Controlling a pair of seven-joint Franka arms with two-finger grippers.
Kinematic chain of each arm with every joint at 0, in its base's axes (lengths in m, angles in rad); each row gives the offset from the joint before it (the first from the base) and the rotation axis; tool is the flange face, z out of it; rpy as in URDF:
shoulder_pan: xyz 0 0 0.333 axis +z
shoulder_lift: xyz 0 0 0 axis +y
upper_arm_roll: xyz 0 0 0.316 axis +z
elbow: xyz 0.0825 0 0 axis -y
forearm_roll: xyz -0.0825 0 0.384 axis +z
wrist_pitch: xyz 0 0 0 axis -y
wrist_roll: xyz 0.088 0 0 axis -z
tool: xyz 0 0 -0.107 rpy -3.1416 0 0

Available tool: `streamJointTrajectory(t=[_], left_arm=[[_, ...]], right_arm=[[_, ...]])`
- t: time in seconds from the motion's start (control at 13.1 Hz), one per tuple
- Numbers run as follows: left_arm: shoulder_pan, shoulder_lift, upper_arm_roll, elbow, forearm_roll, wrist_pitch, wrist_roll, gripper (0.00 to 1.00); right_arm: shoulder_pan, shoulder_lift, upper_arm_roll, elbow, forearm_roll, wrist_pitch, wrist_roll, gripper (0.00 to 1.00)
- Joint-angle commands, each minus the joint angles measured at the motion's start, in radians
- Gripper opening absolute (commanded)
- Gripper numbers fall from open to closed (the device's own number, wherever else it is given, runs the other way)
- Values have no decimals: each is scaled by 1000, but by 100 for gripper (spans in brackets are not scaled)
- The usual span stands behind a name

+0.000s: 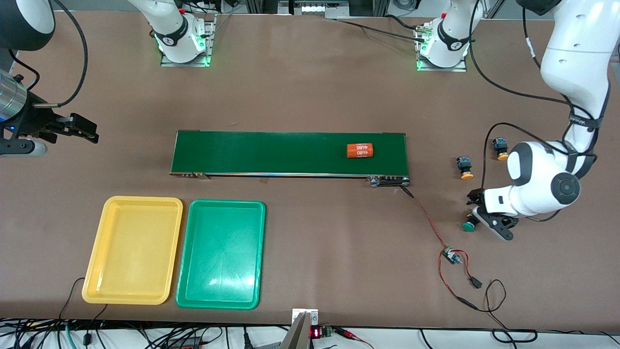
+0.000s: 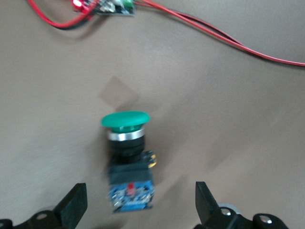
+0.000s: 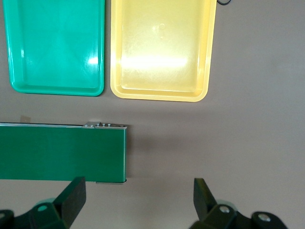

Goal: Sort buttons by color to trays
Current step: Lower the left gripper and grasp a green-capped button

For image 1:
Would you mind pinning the orange cylinder white print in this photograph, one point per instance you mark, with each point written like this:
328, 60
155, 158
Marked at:
360, 150

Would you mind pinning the yellow plastic tray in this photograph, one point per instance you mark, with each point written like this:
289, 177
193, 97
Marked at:
131, 261

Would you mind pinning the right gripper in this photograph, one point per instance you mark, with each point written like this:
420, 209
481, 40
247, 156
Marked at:
35, 119

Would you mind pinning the red LED display module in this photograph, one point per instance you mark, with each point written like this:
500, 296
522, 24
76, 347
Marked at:
316, 333

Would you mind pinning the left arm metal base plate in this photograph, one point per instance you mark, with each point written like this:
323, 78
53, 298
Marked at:
436, 69

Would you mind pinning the white light bar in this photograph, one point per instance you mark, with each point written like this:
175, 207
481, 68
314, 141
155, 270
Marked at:
315, 7

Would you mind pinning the yellow push button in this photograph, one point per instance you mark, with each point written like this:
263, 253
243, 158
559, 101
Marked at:
500, 146
465, 165

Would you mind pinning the black power plug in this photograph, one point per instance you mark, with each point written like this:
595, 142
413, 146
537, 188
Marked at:
247, 339

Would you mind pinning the silver mounting plate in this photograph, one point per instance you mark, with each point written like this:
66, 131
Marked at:
305, 314

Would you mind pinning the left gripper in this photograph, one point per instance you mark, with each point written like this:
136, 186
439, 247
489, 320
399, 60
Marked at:
476, 197

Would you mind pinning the small green circuit board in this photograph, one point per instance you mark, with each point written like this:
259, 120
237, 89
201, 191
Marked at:
450, 255

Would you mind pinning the green push button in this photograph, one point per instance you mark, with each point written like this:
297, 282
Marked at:
468, 226

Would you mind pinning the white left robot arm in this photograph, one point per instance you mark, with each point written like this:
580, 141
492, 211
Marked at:
576, 58

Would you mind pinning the green plastic tray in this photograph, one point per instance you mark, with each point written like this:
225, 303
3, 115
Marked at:
223, 271

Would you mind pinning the red clip lead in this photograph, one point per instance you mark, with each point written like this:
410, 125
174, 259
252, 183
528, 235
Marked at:
349, 333

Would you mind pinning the green conveyor belt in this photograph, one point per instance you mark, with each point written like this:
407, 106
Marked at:
390, 150

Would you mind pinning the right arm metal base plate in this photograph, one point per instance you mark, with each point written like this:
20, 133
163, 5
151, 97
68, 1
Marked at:
184, 64

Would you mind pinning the grey metal beam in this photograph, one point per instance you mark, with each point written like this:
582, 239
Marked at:
295, 337

